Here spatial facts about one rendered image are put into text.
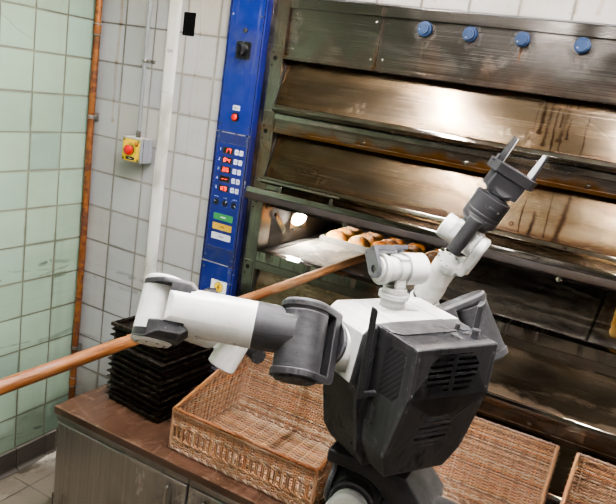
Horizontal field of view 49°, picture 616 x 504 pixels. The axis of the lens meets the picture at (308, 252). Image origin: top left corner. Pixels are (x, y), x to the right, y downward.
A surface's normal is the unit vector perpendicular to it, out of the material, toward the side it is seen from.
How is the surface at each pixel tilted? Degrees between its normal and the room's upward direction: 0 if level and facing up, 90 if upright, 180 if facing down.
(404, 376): 90
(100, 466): 90
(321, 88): 69
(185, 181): 90
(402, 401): 90
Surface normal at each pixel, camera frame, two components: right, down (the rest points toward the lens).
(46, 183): 0.87, 0.24
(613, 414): -0.43, -0.18
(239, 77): -0.48, 0.15
